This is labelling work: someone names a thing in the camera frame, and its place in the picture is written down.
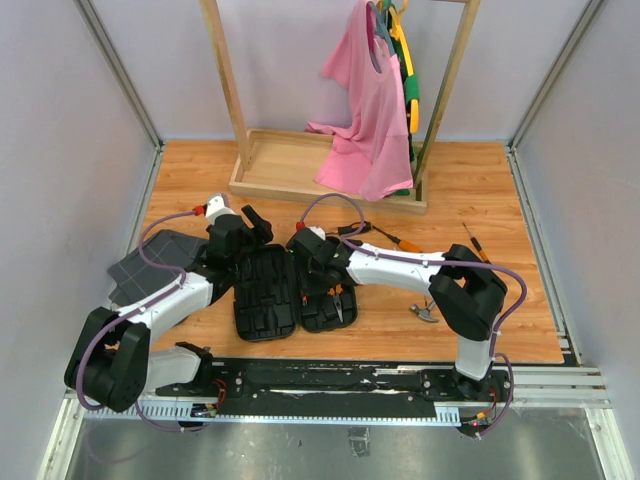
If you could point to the right aluminium frame post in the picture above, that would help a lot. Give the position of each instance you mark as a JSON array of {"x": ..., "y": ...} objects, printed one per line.
[{"x": 588, "y": 15}]

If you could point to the dark grey folded cloth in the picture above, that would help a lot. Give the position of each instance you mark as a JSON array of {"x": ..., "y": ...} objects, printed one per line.
[{"x": 135, "y": 279}]

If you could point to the orange grid handle tool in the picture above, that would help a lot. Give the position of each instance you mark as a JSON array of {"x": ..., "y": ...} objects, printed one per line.
[{"x": 400, "y": 243}]

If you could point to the pink t-shirt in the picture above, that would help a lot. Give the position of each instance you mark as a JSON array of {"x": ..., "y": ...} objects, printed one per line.
[{"x": 370, "y": 157}]

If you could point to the grey cable duct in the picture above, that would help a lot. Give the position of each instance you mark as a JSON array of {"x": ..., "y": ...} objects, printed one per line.
[{"x": 410, "y": 413}]

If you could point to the aluminium frame post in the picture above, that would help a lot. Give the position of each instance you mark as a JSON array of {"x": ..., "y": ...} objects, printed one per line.
[
  {"x": 588, "y": 15},
  {"x": 97, "y": 29}
]

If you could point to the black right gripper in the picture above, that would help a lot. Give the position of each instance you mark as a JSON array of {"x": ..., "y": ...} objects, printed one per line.
[{"x": 320, "y": 286}]

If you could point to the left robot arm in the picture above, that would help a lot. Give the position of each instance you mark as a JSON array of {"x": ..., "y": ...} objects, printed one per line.
[{"x": 112, "y": 363}]

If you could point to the orange black pliers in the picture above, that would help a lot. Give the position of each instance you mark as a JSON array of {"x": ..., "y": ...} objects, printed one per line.
[{"x": 335, "y": 294}]

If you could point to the green yellow hangers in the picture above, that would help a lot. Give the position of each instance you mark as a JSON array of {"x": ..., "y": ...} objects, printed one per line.
[{"x": 391, "y": 18}]

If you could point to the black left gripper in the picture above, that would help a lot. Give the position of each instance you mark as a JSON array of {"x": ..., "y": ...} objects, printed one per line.
[{"x": 261, "y": 233}]

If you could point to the claw hammer black grip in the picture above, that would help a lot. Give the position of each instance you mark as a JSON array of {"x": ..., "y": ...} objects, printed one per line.
[{"x": 425, "y": 312}]

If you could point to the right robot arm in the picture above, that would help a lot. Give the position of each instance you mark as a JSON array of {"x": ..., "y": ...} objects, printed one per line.
[{"x": 467, "y": 293}]

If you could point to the black plastic tool case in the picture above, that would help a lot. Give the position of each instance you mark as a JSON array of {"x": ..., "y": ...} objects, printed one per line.
[{"x": 267, "y": 299}]

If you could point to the wooden clothes rack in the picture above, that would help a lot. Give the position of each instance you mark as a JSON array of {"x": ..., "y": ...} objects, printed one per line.
[{"x": 280, "y": 164}]

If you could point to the small orange black screwdriver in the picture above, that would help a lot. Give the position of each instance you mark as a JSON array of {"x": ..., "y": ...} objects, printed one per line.
[{"x": 477, "y": 245}]

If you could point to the left aluminium frame post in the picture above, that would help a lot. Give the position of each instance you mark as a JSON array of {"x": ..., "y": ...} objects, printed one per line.
[{"x": 97, "y": 29}]

